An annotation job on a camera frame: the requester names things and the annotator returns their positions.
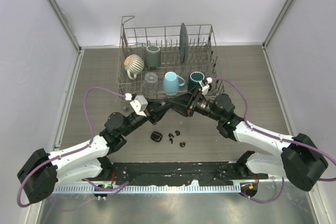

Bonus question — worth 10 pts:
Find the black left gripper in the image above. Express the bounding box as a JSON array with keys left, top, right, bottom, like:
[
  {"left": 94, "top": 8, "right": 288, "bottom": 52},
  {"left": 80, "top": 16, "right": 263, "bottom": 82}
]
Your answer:
[{"left": 121, "top": 98, "right": 172, "bottom": 137}]

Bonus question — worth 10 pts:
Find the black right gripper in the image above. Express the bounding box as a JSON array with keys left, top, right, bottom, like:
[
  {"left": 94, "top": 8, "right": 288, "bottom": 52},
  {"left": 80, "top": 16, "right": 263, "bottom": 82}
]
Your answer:
[{"left": 168, "top": 86, "right": 223, "bottom": 123}]

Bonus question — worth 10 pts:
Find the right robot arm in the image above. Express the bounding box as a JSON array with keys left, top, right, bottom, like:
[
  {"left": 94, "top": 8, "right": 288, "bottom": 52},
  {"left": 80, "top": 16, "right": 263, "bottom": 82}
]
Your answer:
[{"left": 167, "top": 92, "right": 329, "bottom": 191}]

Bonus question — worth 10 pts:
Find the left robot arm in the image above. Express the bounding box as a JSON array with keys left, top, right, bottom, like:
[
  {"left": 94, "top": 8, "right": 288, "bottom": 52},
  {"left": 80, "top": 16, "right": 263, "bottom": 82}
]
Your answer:
[{"left": 17, "top": 97, "right": 176, "bottom": 208}]

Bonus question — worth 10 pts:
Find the small black earbud case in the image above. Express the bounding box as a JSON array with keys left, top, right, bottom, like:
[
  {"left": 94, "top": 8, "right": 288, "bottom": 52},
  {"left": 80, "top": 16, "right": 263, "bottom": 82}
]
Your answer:
[{"left": 150, "top": 131, "right": 163, "bottom": 143}]

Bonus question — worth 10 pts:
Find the clear glass tumbler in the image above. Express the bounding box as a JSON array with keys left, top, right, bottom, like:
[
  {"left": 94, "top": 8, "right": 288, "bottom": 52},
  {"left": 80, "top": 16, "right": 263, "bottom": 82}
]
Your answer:
[{"left": 142, "top": 72, "right": 158, "bottom": 95}]

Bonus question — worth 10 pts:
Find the light blue mug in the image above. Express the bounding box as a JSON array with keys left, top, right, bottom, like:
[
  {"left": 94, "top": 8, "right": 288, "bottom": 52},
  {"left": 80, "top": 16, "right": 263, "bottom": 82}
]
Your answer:
[{"left": 163, "top": 71, "right": 185, "bottom": 96}]

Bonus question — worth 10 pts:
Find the black earbud with stem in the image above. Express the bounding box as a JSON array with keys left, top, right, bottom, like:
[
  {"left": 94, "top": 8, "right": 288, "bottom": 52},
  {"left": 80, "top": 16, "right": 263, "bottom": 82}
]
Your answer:
[{"left": 169, "top": 133, "right": 174, "bottom": 144}]

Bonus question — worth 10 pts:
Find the dark green mug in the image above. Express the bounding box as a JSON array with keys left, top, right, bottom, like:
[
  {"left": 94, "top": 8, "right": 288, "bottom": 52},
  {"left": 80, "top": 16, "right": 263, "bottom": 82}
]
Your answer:
[{"left": 187, "top": 71, "right": 206, "bottom": 93}]

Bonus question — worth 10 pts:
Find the striped ceramic mug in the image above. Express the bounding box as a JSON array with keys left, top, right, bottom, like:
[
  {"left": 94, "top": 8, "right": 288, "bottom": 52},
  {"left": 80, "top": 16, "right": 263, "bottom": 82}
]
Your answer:
[{"left": 124, "top": 54, "right": 144, "bottom": 80}]

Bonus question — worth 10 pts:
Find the grey ceramic cup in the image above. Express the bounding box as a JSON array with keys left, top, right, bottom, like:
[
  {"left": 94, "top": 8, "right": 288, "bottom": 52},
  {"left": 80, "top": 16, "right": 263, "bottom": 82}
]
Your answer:
[{"left": 145, "top": 46, "right": 161, "bottom": 68}]

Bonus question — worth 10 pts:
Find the dark teal plate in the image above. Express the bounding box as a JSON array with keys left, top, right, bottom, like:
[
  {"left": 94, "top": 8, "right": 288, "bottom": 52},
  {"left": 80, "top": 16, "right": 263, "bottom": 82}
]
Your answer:
[{"left": 179, "top": 23, "right": 188, "bottom": 63}]

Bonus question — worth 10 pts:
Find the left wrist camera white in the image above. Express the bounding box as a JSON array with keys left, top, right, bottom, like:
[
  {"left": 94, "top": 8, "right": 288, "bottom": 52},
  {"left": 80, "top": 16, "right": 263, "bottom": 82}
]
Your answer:
[{"left": 124, "top": 93, "right": 148, "bottom": 117}]

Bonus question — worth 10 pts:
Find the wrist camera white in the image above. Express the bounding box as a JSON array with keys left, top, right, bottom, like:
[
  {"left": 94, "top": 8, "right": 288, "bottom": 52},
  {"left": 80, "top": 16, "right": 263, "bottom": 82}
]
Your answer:
[
  {"left": 124, "top": 93, "right": 148, "bottom": 117},
  {"left": 198, "top": 77, "right": 213, "bottom": 95}
]

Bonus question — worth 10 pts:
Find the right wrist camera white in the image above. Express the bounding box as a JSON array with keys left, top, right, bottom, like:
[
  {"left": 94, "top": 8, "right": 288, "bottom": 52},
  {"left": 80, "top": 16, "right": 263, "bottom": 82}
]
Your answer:
[{"left": 198, "top": 77, "right": 213, "bottom": 95}]

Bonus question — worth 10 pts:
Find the metal wire dish rack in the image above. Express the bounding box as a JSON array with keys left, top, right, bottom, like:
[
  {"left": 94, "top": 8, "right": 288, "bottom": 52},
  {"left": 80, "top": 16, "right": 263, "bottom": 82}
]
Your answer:
[{"left": 117, "top": 16, "right": 224, "bottom": 100}]

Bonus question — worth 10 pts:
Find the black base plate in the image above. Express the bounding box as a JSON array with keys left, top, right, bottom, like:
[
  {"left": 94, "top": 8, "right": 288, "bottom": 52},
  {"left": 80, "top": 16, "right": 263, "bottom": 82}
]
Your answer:
[{"left": 89, "top": 162, "right": 268, "bottom": 187}]

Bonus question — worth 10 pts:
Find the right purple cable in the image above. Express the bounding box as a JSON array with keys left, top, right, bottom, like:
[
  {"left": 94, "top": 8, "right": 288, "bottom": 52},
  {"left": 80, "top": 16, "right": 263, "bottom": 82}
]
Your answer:
[{"left": 211, "top": 77, "right": 336, "bottom": 183}]

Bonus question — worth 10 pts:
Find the purple cable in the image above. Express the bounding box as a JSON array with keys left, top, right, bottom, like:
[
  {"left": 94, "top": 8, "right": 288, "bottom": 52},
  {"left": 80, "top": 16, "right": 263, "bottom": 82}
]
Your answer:
[
  {"left": 16, "top": 86, "right": 127, "bottom": 208},
  {"left": 211, "top": 77, "right": 336, "bottom": 183}
]

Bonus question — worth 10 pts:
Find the white slotted cable duct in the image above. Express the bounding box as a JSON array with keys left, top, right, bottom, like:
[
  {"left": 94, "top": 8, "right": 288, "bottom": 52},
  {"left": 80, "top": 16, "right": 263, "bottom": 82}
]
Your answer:
[{"left": 54, "top": 182, "right": 241, "bottom": 194}]

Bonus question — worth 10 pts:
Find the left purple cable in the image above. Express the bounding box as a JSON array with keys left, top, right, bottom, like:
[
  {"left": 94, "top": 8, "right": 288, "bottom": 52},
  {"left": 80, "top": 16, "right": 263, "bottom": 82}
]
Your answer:
[{"left": 16, "top": 86, "right": 127, "bottom": 208}]

